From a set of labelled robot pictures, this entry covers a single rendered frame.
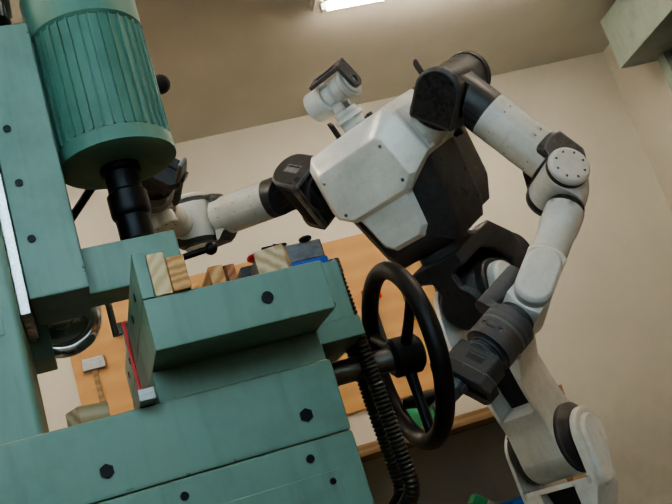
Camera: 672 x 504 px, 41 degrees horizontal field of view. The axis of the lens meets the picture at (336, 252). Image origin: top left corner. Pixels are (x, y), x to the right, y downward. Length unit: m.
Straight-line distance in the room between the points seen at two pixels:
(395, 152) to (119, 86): 0.60
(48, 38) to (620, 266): 4.22
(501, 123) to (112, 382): 3.22
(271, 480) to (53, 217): 0.48
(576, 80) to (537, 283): 4.18
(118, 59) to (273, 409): 0.59
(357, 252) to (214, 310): 3.82
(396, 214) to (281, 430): 0.81
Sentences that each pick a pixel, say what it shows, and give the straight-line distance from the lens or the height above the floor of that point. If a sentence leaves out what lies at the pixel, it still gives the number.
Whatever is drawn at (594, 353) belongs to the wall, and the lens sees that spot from 5.07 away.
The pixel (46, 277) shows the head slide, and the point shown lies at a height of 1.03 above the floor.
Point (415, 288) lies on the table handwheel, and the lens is 1.27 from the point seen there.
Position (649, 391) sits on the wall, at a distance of 5.16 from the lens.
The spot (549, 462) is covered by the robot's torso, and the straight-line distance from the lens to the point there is 1.91.
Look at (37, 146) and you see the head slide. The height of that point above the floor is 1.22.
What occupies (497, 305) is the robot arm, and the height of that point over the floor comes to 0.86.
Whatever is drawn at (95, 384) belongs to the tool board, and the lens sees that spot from 4.59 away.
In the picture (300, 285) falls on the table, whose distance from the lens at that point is 1.04.
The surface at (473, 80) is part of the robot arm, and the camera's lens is 1.74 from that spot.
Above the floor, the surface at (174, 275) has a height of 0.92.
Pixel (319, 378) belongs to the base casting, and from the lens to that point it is 1.10.
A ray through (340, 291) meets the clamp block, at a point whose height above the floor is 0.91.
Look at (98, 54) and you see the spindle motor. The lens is 1.39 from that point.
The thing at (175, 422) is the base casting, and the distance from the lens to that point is 1.07.
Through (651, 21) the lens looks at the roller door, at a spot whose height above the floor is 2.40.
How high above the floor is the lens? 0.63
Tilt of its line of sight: 15 degrees up
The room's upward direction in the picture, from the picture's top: 18 degrees counter-clockwise
